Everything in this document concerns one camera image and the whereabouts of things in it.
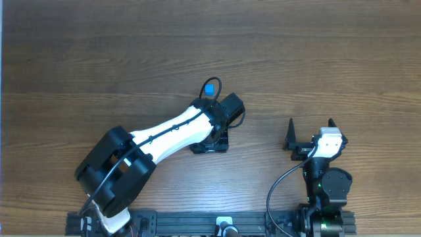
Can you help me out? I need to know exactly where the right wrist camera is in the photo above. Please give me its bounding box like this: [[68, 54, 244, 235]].
[[312, 126, 343, 159]]

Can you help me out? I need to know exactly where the mounting rail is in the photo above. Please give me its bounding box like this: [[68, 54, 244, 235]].
[[64, 210, 358, 237]]

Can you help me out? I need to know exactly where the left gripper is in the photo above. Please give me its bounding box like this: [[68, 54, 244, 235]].
[[189, 127, 230, 155]]

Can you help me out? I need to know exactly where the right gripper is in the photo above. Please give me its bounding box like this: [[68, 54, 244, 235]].
[[283, 117, 349, 162]]

